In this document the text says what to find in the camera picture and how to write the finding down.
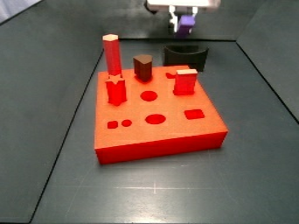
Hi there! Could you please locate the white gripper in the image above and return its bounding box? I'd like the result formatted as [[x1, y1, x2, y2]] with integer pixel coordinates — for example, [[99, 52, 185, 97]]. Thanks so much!
[[146, 0, 221, 33]]

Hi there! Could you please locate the purple rectangle block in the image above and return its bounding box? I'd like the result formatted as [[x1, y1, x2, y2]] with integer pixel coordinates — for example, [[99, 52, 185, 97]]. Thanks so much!
[[175, 15, 195, 38]]

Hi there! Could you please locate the black curved fixture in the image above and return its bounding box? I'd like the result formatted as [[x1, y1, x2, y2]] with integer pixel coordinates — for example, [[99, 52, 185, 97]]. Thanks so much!
[[163, 45, 210, 72]]

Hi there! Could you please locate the red peg board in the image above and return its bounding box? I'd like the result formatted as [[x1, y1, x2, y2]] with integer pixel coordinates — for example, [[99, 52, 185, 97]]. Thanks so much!
[[95, 66, 229, 164]]

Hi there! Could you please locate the tall red hexagonal peg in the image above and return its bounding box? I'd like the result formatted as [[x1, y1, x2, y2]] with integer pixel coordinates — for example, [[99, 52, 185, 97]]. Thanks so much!
[[103, 34, 122, 76]]

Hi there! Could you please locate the dark brown peg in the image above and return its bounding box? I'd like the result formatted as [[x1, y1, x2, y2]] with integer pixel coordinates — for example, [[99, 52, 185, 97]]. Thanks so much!
[[134, 54, 154, 82]]

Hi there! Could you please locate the red rectangular peg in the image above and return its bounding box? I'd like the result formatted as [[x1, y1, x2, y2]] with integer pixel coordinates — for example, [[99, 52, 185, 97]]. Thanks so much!
[[174, 69, 198, 95]]

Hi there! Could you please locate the red star peg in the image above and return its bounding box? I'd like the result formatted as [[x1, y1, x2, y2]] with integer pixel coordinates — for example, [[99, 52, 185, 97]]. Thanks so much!
[[106, 74, 127, 106]]

